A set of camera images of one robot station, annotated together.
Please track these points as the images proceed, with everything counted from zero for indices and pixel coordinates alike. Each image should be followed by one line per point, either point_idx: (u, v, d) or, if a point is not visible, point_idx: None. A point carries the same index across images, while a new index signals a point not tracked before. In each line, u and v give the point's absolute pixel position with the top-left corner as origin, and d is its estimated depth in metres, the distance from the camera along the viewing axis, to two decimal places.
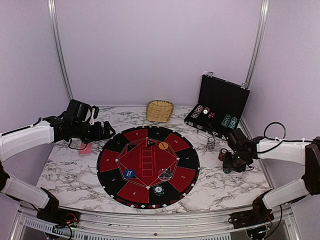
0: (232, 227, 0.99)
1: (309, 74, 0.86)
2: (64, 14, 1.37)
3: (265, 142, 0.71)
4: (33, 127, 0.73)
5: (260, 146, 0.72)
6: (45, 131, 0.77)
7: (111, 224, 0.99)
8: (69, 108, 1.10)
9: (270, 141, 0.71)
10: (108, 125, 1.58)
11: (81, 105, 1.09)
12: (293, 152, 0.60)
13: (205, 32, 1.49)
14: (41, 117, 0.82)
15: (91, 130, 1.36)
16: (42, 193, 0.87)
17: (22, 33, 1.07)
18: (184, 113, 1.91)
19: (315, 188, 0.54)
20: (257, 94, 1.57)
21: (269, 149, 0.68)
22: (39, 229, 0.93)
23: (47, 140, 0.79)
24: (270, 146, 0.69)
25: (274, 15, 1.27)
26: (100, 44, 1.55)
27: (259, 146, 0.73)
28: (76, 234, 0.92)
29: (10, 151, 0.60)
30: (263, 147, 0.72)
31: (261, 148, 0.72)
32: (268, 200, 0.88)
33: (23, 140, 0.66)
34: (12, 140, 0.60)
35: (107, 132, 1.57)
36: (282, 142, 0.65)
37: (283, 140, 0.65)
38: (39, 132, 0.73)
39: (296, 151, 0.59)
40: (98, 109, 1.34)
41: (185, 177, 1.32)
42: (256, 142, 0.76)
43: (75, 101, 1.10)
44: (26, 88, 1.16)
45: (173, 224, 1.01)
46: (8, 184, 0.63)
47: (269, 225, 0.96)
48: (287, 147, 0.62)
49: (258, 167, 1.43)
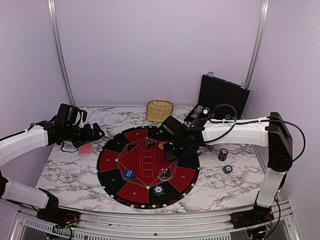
0: (232, 227, 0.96)
1: (309, 74, 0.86)
2: (64, 14, 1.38)
3: (213, 129, 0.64)
4: (27, 131, 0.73)
5: (207, 133, 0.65)
6: (40, 135, 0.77)
7: (111, 224, 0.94)
8: (59, 111, 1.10)
9: (218, 126, 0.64)
10: (97, 126, 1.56)
11: (71, 109, 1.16)
12: (250, 135, 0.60)
13: (206, 32, 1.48)
14: (34, 123, 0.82)
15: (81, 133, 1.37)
16: (42, 193, 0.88)
17: (22, 33, 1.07)
18: (184, 113, 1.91)
19: (281, 165, 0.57)
20: (257, 94, 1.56)
21: (219, 137, 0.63)
22: (39, 229, 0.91)
23: (41, 143, 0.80)
24: (218, 134, 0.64)
25: (274, 14, 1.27)
26: (99, 44, 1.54)
27: (206, 133, 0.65)
28: (76, 234, 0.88)
29: (6, 156, 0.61)
30: (210, 134, 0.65)
31: (208, 136, 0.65)
32: (261, 200, 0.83)
33: (21, 144, 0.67)
34: (9, 145, 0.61)
35: (97, 134, 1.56)
36: (235, 126, 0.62)
37: (235, 124, 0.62)
38: (34, 136, 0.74)
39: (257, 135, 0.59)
40: (86, 113, 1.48)
41: (185, 177, 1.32)
42: (201, 128, 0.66)
43: (65, 107, 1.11)
44: (26, 88, 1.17)
45: (173, 223, 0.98)
46: (7, 189, 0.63)
47: (269, 225, 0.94)
48: (245, 132, 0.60)
49: (258, 167, 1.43)
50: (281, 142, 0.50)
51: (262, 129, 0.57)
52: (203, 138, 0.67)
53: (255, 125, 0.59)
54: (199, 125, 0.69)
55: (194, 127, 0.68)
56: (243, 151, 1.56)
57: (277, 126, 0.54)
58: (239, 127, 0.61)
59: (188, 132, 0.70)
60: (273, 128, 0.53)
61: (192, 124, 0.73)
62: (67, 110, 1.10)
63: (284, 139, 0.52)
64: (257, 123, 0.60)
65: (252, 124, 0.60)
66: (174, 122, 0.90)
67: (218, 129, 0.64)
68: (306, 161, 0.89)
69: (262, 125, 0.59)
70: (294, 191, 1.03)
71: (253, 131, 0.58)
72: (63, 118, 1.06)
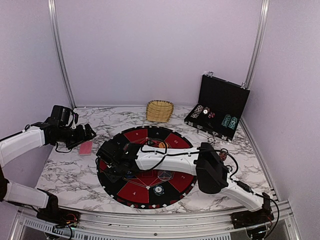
0: (232, 227, 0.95)
1: (309, 73, 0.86)
2: (63, 14, 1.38)
3: (145, 158, 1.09)
4: (24, 132, 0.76)
5: (139, 161, 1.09)
6: (37, 134, 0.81)
7: (112, 224, 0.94)
8: (52, 113, 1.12)
9: (148, 156, 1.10)
10: (89, 127, 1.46)
11: (64, 109, 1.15)
12: (178, 165, 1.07)
13: (206, 32, 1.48)
14: (29, 124, 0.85)
15: (74, 134, 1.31)
16: (41, 192, 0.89)
17: (22, 33, 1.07)
18: (184, 113, 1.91)
19: (215, 188, 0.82)
20: (257, 94, 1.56)
21: (150, 163, 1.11)
22: (39, 228, 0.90)
23: (39, 142, 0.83)
24: (147, 161, 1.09)
25: (273, 15, 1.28)
26: (99, 44, 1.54)
27: (138, 161, 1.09)
28: (76, 234, 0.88)
29: (7, 156, 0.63)
30: (142, 161, 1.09)
31: (141, 162, 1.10)
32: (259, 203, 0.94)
33: (20, 144, 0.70)
34: (9, 145, 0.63)
35: (90, 134, 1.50)
36: (166, 157, 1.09)
37: (167, 154, 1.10)
38: (31, 136, 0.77)
39: (183, 164, 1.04)
40: (75, 114, 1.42)
41: (185, 177, 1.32)
42: (135, 157, 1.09)
43: (58, 108, 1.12)
44: (26, 88, 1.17)
45: (173, 223, 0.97)
46: (9, 189, 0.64)
47: (269, 225, 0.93)
48: (173, 161, 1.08)
49: (259, 166, 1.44)
50: (206, 172, 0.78)
51: (191, 163, 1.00)
52: (140, 164, 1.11)
53: (185, 158, 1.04)
54: (133, 154, 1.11)
55: (129, 156, 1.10)
56: (243, 151, 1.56)
57: (205, 161, 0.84)
58: (169, 158, 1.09)
59: (123, 159, 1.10)
60: (201, 163, 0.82)
61: (127, 152, 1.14)
62: (60, 110, 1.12)
63: (211, 170, 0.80)
64: (186, 156, 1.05)
65: (182, 156, 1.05)
66: (110, 148, 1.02)
67: (150, 158, 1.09)
68: (306, 161, 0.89)
69: (190, 158, 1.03)
70: (293, 190, 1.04)
71: (183, 162, 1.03)
72: (57, 119, 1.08)
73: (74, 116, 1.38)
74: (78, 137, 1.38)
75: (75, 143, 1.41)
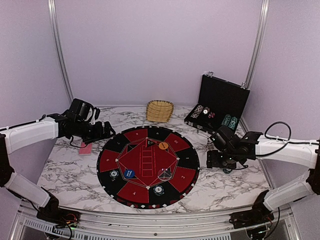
0: (232, 227, 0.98)
1: (310, 73, 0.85)
2: (63, 14, 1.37)
3: (266, 144, 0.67)
4: (38, 122, 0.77)
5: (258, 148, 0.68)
6: (50, 126, 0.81)
7: (111, 224, 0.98)
8: (72, 107, 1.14)
9: (271, 142, 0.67)
10: (108, 126, 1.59)
11: (83, 104, 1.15)
12: (299, 155, 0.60)
13: (205, 32, 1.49)
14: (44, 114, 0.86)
15: (91, 130, 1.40)
16: (44, 192, 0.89)
17: (22, 31, 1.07)
18: (184, 113, 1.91)
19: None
20: (257, 94, 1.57)
21: (269, 153, 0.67)
22: (39, 228, 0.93)
23: (51, 134, 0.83)
24: (268, 149, 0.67)
25: (274, 15, 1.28)
26: (99, 44, 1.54)
27: (258, 147, 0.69)
28: (76, 234, 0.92)
29: (17, 144, 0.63)
30: (262, 148, 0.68)
31: (260, 150, 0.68)
32: (270, 203, 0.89)
33: (30, 134, 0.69)
34: (19, 133, 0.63)
35: (107, 132, 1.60)
36: (288, 144, 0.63)
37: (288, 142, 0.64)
38: (44, 127, 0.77)
39: (304, 155, 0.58)
40: (98, 111, 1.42)
41: (185, 177, 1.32)
42: (254, 142, 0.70)
43: (78, 101, 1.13)
44: (26, 88, 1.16)
45: (173, 223, 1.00)
46: (12, 178, 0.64)
47: (269, 225, 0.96)
48: (294, 150, 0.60)
49: (258, 166, 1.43)
50: None
51: (313, 150, 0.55)
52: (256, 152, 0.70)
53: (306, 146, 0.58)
54: (253, 138, 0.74)
55: (249, 140, 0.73)
56: None
57: None
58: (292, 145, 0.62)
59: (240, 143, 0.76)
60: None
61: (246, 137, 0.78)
62: (78, 106, 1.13)
63: None
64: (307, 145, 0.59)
65: (303, 145, 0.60)
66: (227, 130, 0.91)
67: (270, 145, 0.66)
68: None
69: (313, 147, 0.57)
70: None
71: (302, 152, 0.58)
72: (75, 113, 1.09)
73: (95, 112, 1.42)
74: (96, 133, 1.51)
75: (91, 139, 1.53)
